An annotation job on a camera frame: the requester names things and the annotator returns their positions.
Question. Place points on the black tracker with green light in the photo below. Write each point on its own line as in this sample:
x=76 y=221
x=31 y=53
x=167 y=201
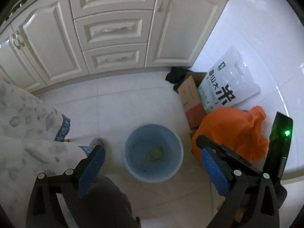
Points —
x=279 y=147

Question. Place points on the cream lower kitchen cabinets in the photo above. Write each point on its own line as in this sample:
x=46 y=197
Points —
x=45 y=42

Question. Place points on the trash inside bucket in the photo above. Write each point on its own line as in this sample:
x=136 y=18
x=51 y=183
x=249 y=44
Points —
x=152 y=156

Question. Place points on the white rice bag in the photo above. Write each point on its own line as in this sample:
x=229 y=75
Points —
x=227 y=83

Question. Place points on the orange plastic bag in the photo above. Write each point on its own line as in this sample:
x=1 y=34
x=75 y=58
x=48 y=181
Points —
x=236 y=129

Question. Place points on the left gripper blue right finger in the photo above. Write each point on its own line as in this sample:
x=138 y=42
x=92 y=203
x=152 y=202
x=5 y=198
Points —
x=250 y=199

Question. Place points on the light blue trash bucket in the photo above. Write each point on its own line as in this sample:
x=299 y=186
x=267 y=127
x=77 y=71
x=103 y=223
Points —
x=146 y=137

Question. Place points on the black cloth on floor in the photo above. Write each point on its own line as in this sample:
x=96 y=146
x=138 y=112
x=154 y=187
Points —
x=176 y=77

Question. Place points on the white floral tablecloth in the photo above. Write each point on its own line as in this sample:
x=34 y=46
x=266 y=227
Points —
x=32 y=141

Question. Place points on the brown cardboard box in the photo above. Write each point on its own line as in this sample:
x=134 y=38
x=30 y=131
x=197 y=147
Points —
x=191 y=100

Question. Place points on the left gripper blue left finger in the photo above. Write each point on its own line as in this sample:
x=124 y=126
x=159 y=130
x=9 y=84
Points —
x=44 y=209

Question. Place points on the grey shoe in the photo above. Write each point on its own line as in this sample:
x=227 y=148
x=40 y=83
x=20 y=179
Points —
x=98 y=142

